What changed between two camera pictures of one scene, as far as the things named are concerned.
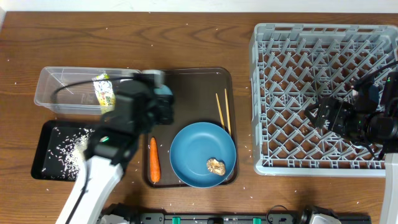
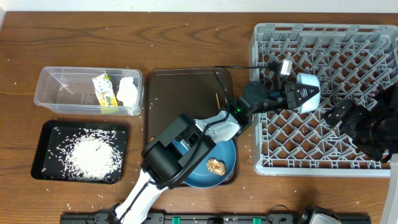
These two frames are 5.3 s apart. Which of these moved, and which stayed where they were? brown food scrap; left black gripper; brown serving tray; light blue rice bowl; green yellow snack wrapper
Moved: left black gripper; light blue rice bowl
Stayed: brown food scrap; brown serving tray; green yellow snack wrapper
